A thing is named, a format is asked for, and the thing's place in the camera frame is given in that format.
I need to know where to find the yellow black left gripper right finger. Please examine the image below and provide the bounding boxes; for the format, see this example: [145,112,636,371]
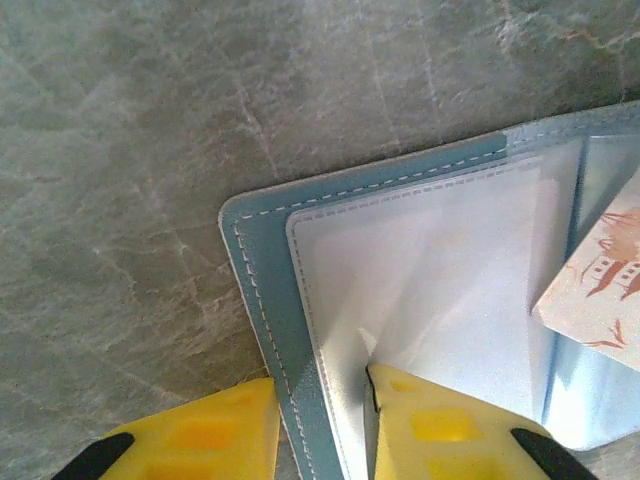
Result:
[364,363,597,480]

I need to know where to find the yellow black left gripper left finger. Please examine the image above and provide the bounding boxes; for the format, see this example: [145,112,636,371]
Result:
[52,377,281,480]

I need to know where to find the beige card with ship print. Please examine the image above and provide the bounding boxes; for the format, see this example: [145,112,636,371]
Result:
[530,167,640,362]

